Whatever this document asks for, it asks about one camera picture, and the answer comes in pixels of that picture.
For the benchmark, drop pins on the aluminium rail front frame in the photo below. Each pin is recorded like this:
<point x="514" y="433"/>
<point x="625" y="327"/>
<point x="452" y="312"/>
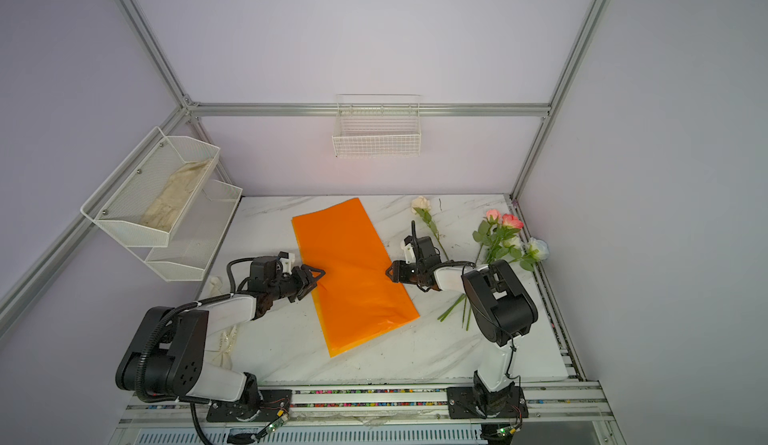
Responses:
<point x="569" y="412"/>

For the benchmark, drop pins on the pink fake rose spray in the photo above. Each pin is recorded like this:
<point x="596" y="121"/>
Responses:
<point x="498" y="238"/>

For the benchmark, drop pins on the white string ribbon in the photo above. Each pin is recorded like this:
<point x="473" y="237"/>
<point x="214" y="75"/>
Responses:
<point x="220" y="345"/>

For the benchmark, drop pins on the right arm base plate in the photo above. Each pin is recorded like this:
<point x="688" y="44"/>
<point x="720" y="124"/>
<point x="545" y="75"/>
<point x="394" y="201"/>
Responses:
<point x="477" y="403"/>

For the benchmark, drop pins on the lower white mesh shelf basket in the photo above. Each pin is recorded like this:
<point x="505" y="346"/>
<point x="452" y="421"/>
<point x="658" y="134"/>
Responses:
<point x="194" y="245"/>

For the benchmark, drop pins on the cream fake rose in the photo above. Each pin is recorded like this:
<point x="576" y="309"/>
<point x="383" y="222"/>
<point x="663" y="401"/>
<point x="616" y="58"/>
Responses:
<point x="421" y="206"/>

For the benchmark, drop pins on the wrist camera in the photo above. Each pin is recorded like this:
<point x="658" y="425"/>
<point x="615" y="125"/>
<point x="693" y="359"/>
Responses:
<point x="286" y="262"/>
<point x="409" y="252"/>

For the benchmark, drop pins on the white wire wall basket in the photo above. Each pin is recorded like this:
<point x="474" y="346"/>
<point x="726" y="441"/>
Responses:
<point x="377" y="125"/>

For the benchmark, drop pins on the white fake rose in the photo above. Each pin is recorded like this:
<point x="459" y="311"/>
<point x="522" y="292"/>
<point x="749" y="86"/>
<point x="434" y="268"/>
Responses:
<point x="536" y="251"/>

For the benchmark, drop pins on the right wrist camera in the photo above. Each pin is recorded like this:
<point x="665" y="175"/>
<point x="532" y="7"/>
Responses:
<point x="409" y="252"/>

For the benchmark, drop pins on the upper white mesh shelf basket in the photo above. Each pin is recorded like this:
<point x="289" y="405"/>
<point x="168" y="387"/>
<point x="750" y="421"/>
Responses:
<point x="120" y="202"/>

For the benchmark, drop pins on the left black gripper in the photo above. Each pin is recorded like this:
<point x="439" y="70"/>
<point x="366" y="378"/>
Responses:
<point x="311" y="280"/>

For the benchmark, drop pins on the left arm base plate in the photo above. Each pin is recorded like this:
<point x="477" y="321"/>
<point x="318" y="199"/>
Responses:
<point x="267" y="407"/>

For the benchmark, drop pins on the beige cloth in basket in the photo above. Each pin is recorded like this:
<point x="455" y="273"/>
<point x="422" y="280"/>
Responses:
<point x="164" y="211"/>

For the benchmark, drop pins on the white mesh shelf basket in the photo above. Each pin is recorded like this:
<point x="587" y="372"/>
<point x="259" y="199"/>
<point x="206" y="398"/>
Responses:
<point x="194" y="245"/>
<point x="120" y="202"/>

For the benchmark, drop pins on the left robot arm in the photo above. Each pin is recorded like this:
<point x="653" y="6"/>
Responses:
<point x="165" y="360"/>

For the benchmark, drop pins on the orange wrapping paper sheet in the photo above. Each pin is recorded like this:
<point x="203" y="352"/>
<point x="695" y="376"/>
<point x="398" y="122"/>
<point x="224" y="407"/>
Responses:
<point x="355" y="301"/>

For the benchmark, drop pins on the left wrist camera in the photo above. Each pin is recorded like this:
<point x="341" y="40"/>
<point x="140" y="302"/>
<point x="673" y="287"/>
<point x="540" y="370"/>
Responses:
<point x="286" y="262"/>

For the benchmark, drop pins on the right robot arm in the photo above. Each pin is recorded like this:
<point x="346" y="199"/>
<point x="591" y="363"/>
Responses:
<point x="500" y="304"/>

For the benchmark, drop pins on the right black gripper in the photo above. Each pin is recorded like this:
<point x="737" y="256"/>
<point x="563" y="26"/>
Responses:
<point x="399" y="272"/>

